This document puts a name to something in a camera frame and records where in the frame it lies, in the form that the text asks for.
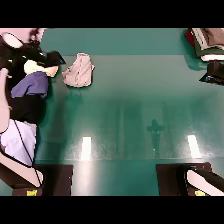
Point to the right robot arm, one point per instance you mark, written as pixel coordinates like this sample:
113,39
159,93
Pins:
203,181

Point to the pink garment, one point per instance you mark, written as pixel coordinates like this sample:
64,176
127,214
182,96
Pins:
79,70

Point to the blue garment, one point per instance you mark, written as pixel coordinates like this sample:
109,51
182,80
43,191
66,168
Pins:
31,85

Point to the cream garment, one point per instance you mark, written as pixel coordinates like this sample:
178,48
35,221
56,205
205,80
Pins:
35,66

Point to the lavender garment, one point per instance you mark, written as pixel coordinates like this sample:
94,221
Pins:
18,140

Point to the red garment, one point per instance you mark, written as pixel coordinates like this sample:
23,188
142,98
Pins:
190,36

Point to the white garment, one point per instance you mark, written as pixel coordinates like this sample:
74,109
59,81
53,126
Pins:
213,57

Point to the brown garment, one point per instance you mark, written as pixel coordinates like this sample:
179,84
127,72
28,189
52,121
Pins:
215,35

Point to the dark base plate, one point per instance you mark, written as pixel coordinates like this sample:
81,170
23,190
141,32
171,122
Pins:
58,180
166,178

